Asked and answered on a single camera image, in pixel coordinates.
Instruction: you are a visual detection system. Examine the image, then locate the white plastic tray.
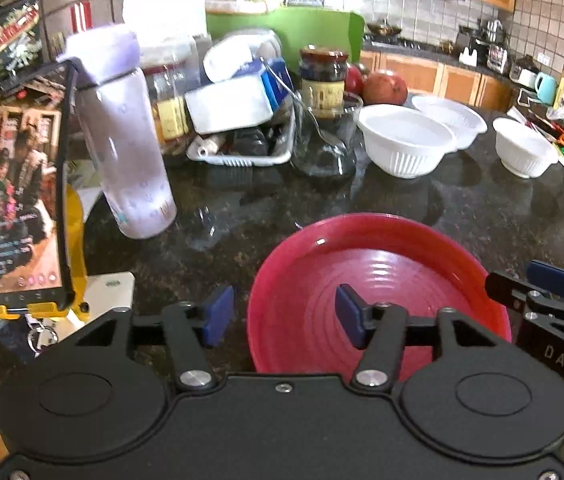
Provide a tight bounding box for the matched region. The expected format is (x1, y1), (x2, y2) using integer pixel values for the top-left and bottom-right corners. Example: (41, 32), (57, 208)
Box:
(185, 104), (297, 168)

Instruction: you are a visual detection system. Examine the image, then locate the clear glass cup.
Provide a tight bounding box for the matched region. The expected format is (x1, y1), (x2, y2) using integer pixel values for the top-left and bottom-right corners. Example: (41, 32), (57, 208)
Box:
(291, 91), (363, 179)

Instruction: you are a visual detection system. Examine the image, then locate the teal electric kettle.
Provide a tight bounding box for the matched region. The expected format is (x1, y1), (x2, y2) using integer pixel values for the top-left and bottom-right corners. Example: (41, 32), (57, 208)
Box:
(535, 72), (558, 106)

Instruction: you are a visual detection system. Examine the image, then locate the metal spoon in glass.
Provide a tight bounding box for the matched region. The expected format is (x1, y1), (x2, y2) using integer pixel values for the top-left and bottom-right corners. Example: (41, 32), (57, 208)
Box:
(258, 58), (346, 152)

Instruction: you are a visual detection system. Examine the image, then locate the magenta plastic plate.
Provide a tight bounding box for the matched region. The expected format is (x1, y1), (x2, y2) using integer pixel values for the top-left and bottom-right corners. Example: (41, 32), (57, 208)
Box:
(246, 214), (512, 379)

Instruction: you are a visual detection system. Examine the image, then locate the clear jar yellow label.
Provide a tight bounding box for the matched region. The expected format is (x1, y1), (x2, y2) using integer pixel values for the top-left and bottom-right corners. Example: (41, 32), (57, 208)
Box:
(140, 40), (201, 159)

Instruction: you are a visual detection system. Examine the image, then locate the wok on stove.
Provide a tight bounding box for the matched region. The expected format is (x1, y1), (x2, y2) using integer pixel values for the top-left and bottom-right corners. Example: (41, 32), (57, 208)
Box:
(367, 23), (401, 38)

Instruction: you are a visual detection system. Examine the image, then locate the smartphone on yellow stand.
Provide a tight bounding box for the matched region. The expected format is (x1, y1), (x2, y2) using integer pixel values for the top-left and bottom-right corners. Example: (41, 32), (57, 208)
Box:
(0, 58), (79, 311)

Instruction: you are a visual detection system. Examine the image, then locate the red apple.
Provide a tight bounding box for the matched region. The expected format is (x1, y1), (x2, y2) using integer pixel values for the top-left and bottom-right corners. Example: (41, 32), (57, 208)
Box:
(345, 63), (364, 96)
(362, 70), (408, 106)

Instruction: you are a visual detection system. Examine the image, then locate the red apple right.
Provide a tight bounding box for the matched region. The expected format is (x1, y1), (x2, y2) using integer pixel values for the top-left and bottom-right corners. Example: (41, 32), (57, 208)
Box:
(362, 70), (408, 106)

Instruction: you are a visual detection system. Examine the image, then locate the blue white carton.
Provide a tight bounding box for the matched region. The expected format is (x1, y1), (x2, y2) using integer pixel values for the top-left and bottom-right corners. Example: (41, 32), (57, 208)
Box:
(184, 58), (293, 134)

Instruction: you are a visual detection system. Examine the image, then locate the green cutting board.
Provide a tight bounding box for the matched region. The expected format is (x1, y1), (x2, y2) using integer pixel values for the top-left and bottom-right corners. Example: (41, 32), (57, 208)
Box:
(206, 6), (366, 72)

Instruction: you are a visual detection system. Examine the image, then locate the red apple left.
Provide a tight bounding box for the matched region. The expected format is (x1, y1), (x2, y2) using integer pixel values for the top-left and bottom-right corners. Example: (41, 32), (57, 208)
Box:
(345, 63), (364, 96)

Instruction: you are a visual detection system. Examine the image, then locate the yellow phone stand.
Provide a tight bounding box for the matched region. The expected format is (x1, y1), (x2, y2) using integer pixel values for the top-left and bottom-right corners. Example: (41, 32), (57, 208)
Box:
(0, 185), (134, 352)

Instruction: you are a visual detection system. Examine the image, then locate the snack bag on wall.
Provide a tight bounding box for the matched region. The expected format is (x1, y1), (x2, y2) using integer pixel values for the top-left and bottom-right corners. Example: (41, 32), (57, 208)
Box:
(0, 0), (43, 81)

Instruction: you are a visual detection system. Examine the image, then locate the dark sauce jar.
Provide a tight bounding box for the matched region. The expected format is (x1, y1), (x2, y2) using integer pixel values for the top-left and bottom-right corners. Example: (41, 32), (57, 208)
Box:
(299, 44), (348, 118)

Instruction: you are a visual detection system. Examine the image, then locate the purple water bottle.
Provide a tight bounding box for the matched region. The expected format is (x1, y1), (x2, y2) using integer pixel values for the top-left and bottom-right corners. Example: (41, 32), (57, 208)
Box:
(59, 24), (177, 240)

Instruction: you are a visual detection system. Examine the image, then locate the white bowl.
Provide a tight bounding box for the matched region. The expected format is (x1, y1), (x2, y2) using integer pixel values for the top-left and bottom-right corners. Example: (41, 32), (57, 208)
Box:
(357, 104), (458, 179)
(492, 117), (559, 179)
(411, 94), (488, 151)

